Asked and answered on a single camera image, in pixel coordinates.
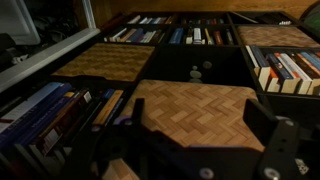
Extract woven bamboo basket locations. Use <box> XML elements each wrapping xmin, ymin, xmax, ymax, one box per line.
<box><xmin>236</xmin><ymin>25</ymin><xmax>320</xmax><ymax>48</ymax></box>
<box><xmin>51</xmin><ymin>42</ymin><xmax>156</xmax><ymax>84</ymax></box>
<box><xmin>120</xmin><ymin>79</ymin><xmax>266</xmax><ymax>153</ymax></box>

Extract grey white book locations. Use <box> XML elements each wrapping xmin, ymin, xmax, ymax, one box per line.
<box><xmin>139</xmin><ymin>29</ymin><xmax>154</xmax><ymax>44</ymax></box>

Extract white closet door frame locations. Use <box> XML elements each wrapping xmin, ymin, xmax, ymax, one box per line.
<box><xmin>0</xmin><ymin>0</ymin><xmax>101</xmax><ymax>94</ymax></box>

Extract green pothos plant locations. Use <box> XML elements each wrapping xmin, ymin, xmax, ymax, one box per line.
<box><xmin>299</xmin><ymin>1</ymin><xmax>320</xmax><ymax>34</ymax></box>

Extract black cube bookshelf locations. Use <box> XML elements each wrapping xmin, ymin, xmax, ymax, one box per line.
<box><xmin>0</xmin><ymin>11</ymin><xmax>320</xmax><ymax>180</ymax></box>

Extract dark red book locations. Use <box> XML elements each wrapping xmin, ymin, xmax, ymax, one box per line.
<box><xmin>31</xmin><ymin>93</ymin><xmax>84</xmax><ymax>151</ymax></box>

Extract white plastic storage bin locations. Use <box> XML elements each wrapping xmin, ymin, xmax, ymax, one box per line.
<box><xmin>0</xmin><ymin>0</ymin><xmax>41</xmax><ymax>46</ymax></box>

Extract navy book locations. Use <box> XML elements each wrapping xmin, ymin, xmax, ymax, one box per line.
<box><xmin>265</xmin><ymin>53</ymin><xmax>301</xmax><ymax>94</ymax></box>

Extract blue circuits textbook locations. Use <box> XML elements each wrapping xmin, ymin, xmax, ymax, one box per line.
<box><xmin>0</xmin><ymin>84</ymin><xmax>73</xmax><ymax>149</ymax></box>

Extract red brown book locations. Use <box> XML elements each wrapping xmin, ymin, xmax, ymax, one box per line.
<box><xmin>213</xmin><ymin>30</ymin><xmax>224</xmax><ymax>46</ymax></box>

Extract yellow thin book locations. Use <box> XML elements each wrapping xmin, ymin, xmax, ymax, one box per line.
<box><xmin>203</xmin><ymin>28</ymin><xmax>213</xmax><ymax>45</ymax></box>

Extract blue book yellow label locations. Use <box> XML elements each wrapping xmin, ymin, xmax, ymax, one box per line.
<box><xmin>14</xmin><ymin>89</ymin><xmax>77</xmax><ymax>149</ymax></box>

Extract tan brown book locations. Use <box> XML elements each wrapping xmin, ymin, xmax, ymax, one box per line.
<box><xmin>91</xmin><ymin>89</ymin><xmax>125</xmax><ymax>128</ymax></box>

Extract dark brown book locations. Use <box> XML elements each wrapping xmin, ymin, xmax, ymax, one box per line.
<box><xmin>149</xmin><ymin>29</ymin><xmax>167</xmax><ymax>45</ymax></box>

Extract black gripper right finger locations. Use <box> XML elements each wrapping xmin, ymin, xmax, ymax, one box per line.
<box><xmin>243</xmin><ymin>98</ymin><xmax>301</xmax><ymax>180</ymax></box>

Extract small orange book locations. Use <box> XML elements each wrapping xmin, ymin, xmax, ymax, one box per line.
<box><xmin>266</xmin><ymin>68</ymin><xmax>281</xmax><ymax>93</ymax></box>

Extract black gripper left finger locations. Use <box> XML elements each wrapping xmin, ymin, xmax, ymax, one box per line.
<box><xmin>66</xmin><ymin>98</ymin><xmax>214</xmax><ymax>180</ymax></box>

